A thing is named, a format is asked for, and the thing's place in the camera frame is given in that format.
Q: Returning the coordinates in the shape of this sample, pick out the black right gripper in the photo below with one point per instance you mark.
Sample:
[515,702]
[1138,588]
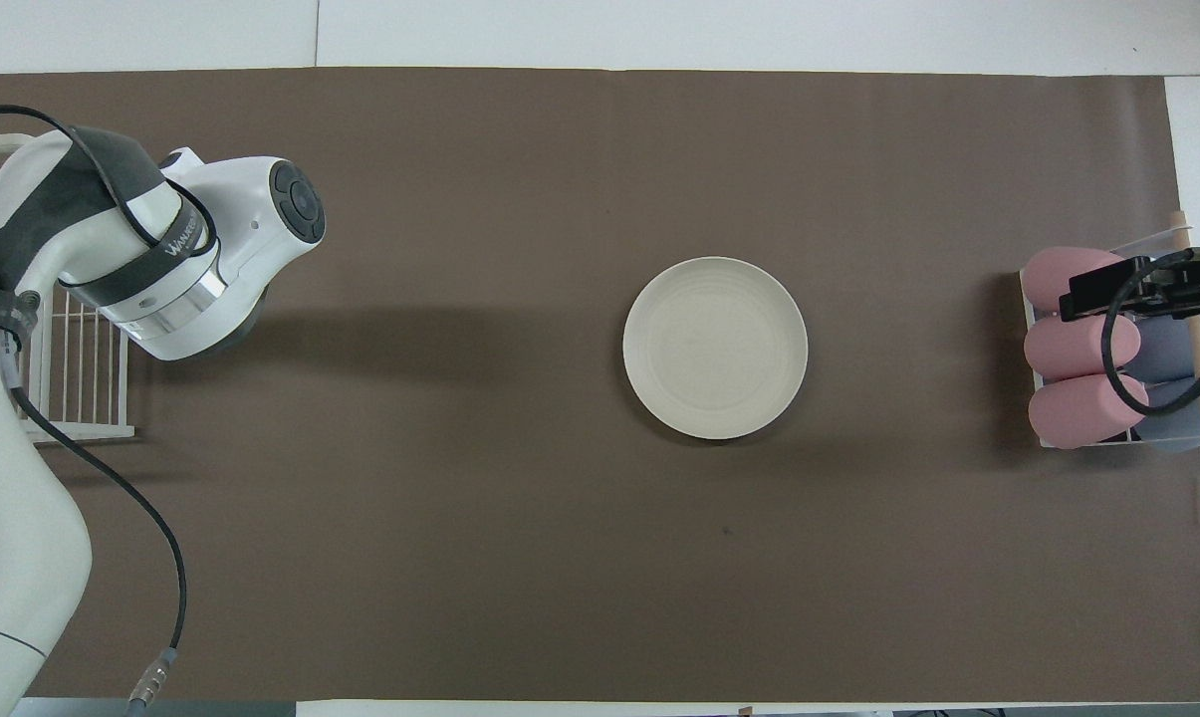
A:
[1197,284]

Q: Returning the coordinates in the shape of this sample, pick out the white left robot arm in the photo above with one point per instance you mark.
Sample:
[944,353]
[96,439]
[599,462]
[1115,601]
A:
[12,548]

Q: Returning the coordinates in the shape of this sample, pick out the cream round plate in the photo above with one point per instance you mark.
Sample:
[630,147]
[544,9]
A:
[715,349]

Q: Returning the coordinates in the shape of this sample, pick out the pink plastic cup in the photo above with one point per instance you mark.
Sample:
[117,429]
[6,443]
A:
[1068,349]
[1043,279]
[1078,413]

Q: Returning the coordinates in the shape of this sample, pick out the blue plastic cup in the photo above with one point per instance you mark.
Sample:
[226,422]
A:
[1167,349]
[1177,433]

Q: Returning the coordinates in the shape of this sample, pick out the brown table mat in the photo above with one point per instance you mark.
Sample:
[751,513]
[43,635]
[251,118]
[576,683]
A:
[560,548]

